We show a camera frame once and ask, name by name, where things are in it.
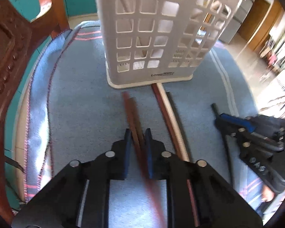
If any brown wooden door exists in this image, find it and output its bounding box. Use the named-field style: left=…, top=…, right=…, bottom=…
left=238, top=0, right=284, bottom=51

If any black chopstick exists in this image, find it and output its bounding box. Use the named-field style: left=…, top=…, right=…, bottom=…
left=211, top=103, right=234, bottom=188
left=166, top=92, right=193, bottom=163

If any carved dark wooden chair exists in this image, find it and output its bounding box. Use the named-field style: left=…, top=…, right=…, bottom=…
left=0, top=0, right=69, bottom=226

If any silver multi-door refrigerator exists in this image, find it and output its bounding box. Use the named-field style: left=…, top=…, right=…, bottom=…
left=219, top=0, right=255, bottom=44

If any white plastic utensil basket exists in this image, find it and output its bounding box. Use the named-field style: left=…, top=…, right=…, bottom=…
left=96, top=0, right=242, bottom=89

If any person's right hand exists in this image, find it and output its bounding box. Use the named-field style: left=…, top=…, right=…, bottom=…
left=261, top=185, right=275, bottom=202

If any blue striped cloth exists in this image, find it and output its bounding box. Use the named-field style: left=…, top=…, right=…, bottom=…
left=14, top=20, right=267, bottom=228

